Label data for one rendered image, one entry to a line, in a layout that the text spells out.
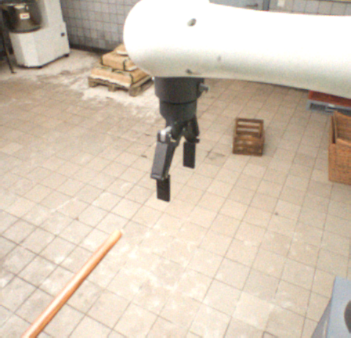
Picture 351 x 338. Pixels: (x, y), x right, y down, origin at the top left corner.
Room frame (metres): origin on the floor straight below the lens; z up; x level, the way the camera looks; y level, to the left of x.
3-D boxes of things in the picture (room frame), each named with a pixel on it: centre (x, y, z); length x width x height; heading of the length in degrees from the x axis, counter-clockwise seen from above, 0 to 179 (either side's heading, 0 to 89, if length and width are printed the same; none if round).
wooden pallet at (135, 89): (4.89, 0.60, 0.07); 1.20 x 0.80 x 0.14; 153
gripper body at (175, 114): (0.60, -0.01, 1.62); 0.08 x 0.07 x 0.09; 154
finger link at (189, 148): (0.66, -0.04, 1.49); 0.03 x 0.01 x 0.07; 64
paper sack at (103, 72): (4.71, 0.90, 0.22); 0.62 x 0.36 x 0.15; 158
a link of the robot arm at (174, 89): (0.60, -0.01, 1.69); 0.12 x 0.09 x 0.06; 64
